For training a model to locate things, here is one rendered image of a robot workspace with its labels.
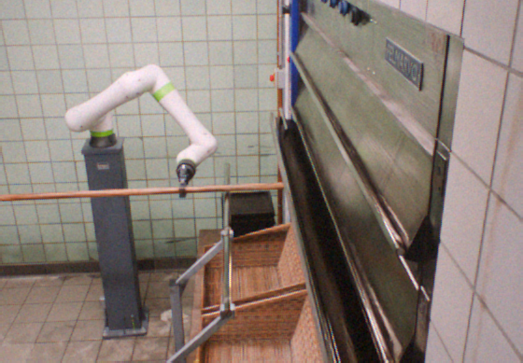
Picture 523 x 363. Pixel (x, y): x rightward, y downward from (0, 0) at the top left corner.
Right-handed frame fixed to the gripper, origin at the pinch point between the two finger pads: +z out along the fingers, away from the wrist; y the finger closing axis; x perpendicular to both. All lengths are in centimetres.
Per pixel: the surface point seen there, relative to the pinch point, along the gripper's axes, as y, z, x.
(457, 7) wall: -95, 150, -56
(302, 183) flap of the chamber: -22, 46, -48
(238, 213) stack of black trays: 33, -39, -25
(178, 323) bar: 43, 39, 2
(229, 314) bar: 3, 87, -20
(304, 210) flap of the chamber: -22, 68, -46
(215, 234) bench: 61, -68, -10
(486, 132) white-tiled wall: -81, 164, -56
